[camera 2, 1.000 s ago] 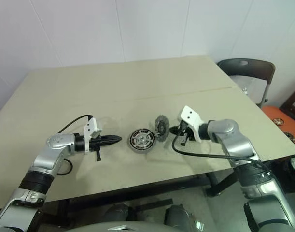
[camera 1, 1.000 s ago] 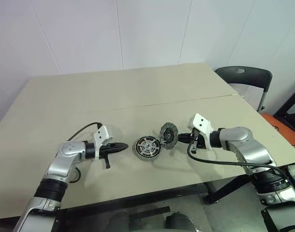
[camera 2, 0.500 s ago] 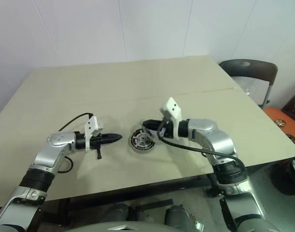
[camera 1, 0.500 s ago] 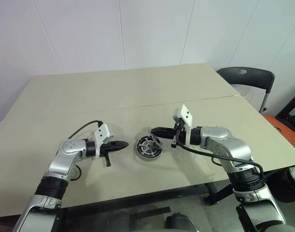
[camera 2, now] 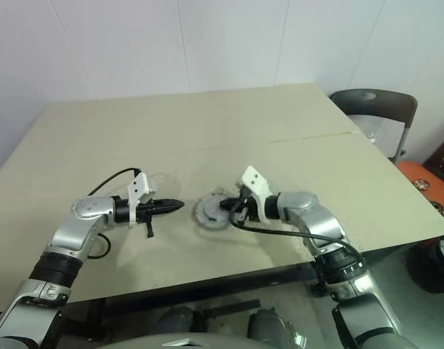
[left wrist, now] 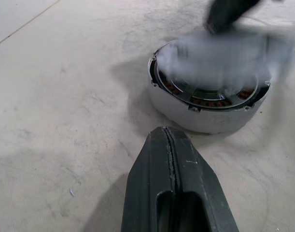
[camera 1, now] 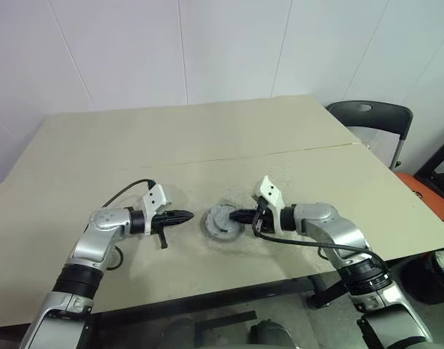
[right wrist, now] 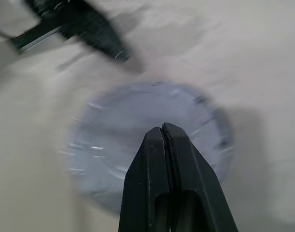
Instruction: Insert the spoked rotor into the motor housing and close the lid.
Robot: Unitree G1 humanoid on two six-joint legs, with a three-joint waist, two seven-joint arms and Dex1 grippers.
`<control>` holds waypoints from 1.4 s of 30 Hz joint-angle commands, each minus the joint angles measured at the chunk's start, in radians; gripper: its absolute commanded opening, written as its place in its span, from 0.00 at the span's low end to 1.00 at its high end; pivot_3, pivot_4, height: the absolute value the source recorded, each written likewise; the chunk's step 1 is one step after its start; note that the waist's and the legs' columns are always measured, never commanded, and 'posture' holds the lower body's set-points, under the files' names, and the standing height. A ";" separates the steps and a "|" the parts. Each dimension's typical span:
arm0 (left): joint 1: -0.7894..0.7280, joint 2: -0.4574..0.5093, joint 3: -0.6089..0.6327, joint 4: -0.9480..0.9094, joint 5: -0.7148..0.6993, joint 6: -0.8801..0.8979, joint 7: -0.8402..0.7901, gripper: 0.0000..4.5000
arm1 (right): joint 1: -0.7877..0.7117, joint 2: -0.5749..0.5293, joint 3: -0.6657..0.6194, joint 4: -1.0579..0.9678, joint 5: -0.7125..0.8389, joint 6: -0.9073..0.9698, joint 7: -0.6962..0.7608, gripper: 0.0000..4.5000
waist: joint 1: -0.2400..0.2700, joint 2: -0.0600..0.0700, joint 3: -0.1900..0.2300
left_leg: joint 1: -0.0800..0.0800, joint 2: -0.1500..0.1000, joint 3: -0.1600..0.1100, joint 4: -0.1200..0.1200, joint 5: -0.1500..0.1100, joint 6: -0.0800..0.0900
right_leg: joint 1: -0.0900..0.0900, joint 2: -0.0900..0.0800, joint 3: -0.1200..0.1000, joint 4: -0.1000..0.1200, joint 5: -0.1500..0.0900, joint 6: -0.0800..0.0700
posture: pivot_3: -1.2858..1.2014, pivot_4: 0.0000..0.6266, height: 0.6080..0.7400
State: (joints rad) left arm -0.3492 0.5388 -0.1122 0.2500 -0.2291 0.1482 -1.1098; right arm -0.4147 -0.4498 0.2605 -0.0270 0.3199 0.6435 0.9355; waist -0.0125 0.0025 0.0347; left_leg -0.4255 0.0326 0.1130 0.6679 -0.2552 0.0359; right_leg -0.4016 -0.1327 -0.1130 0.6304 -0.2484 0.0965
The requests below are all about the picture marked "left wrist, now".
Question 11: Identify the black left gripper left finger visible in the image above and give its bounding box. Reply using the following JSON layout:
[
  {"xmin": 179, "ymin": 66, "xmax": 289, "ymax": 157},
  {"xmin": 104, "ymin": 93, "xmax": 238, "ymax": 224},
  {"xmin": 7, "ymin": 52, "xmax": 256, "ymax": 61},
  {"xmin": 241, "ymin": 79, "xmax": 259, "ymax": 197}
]
[{"xmin": 120, "ymin": 126, "xmax": 174, "ymax": 232}]

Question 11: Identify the spoked motor rotor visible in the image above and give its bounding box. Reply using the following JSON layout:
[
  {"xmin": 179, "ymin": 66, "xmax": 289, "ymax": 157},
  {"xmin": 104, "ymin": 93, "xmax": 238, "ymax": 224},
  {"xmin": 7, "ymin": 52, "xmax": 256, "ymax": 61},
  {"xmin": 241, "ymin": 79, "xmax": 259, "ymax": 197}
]
[{"xmin": 156, "ymin": 67, "xmax": 259, "ymax": 108}]

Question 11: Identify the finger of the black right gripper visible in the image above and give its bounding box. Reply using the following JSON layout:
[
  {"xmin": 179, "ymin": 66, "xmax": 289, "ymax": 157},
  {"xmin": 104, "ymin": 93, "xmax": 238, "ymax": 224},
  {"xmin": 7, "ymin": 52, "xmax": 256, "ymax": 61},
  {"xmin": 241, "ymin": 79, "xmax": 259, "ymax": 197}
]
[{"xmin": 204, "ymin": 0, "xmax": 262, "ymax": 35}]

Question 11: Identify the silver finned motor lid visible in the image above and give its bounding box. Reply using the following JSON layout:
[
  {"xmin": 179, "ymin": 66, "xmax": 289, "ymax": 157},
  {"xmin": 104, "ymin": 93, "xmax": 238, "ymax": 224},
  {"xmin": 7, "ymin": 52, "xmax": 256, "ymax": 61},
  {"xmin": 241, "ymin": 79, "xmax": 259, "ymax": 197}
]
[{"xmin": 161, "ymin": 31, "xmax": 293, "ymax": 90}]

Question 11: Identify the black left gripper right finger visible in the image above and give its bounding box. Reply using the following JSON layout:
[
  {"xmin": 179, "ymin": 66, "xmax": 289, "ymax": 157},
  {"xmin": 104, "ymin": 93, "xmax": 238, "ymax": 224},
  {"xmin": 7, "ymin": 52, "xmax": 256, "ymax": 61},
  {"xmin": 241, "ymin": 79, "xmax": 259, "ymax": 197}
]
[{"xmin": 166, "ymin": 127, "xmax": 240, "ymax": 232}]

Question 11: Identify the copper wound motor stator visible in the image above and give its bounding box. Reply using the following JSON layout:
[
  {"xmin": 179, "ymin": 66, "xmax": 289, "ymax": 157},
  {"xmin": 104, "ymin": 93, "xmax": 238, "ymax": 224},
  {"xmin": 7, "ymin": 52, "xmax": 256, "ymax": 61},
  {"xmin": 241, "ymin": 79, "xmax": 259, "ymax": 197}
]
[{"xmin": 146, "ymin": 41, "xmax": 273, "ymax": 135}]

